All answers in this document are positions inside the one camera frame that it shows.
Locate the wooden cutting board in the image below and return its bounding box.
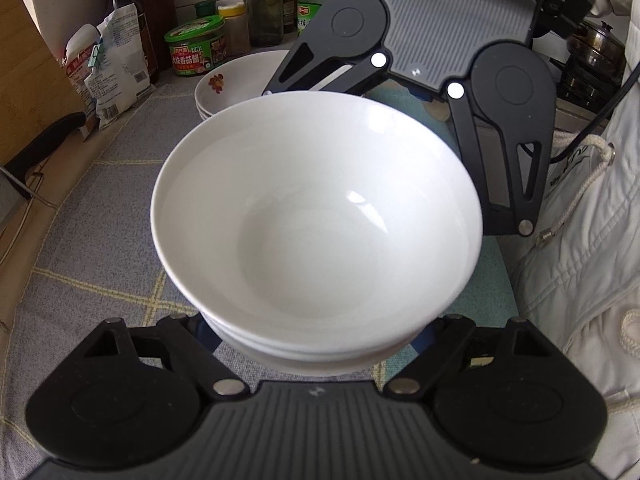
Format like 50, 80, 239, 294
0, 0, 88, 171

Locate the steel pot with lid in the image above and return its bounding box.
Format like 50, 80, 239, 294
567, 20, 628, 78

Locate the metal wire rack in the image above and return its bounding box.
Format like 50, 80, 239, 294
0, 167, 56, 271

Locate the grey checked towel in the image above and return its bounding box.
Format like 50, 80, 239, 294
0, 82, 521, 480

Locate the yellow lid jar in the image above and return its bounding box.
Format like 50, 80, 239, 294
217, 2, 251, 57

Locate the black handled kitchen knife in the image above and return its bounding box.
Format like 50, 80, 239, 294
0, 112, 88, 226

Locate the white jacket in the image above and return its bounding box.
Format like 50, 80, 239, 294
505, 0, 640, 480

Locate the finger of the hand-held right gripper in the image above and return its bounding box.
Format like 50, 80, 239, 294
446, 81, 543, 237
260, 35, 388, 98

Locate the glass pickle bottle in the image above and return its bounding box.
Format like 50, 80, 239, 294
246, 0, 286, 48

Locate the black gas stove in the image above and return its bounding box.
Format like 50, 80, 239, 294
555, 57, 631, 111

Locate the green label glass jar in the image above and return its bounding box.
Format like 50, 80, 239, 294
296, 0, 337, 36

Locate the black cable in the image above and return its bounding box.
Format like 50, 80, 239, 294
550, 57, 640, 163

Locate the green lidded jar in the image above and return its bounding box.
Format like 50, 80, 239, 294
164, 15, 228, 78

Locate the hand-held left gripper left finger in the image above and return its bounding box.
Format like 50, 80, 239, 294
82, 311, 251, 401

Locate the red and white packet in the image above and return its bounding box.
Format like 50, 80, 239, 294
64, 25, 103, 93

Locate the white printed plastic bag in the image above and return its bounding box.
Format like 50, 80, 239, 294
90, 4, 156, 133

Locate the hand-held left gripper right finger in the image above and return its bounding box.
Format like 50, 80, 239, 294
382, 314, 558, 401

